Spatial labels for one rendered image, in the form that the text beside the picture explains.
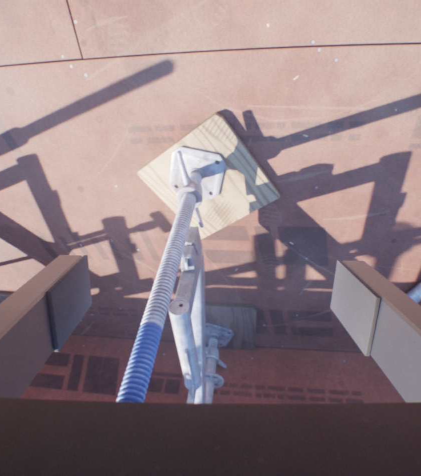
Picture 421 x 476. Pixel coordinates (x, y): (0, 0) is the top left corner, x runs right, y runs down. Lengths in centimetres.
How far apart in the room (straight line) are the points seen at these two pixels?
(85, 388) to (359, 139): 142
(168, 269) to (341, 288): 50
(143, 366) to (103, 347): 121
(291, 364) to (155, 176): 101
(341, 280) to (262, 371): 140
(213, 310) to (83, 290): 123
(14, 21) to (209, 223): 73
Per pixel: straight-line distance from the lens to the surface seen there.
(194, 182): 87
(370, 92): 93
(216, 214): 104
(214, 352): 145
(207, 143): 92
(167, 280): 63
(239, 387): 152
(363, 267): 17
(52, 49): 100
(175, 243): 70
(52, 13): 98
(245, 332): 149
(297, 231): 111
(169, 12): 88
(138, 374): 52
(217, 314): 140
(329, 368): 161
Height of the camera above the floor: 86
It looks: 49 degrees down
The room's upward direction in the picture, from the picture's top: 170 degrees counter-clockwise
